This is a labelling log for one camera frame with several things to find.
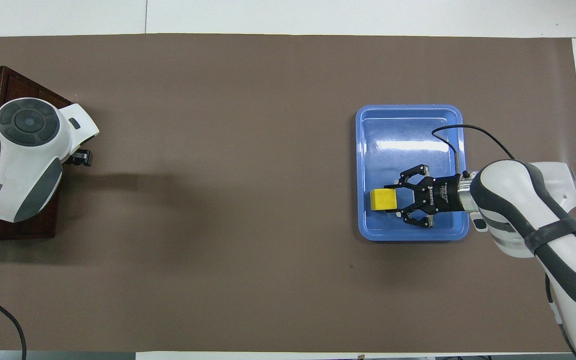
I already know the grey velcro cable strap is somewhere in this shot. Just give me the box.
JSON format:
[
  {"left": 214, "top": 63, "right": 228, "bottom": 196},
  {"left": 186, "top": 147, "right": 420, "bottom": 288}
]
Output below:
[{"left": 524, "top": 217, "right": 576, "bottom": 257}]

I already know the brown table mat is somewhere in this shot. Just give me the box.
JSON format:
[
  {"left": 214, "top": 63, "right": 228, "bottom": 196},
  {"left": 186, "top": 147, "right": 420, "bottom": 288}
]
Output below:
[{"left": 0, "top": 33, "right": 576, "bottom": 354}]

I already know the blue plastic tray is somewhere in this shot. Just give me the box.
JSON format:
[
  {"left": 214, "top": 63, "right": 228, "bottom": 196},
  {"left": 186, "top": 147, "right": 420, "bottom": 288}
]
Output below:
[{"left": 355, "top": 104, "right": 470, "bottom": 243}]

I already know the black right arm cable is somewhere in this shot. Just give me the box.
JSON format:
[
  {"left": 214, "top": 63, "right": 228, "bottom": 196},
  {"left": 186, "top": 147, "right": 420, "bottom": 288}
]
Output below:
[{"left": 431, "top": 125, "right": 576, "bottom": 360}]

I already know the yellow cube block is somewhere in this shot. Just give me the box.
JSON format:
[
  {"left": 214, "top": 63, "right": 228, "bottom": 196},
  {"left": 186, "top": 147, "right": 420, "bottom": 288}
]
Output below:
[{"left": 370, "top": 188, "right": 399, "bottom": 212}]

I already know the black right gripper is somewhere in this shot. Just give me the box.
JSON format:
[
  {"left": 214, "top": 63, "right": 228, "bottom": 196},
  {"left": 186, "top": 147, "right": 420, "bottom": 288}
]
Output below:
[{"left": 384, "top": 163, "right": 465, "bottom": 229}]

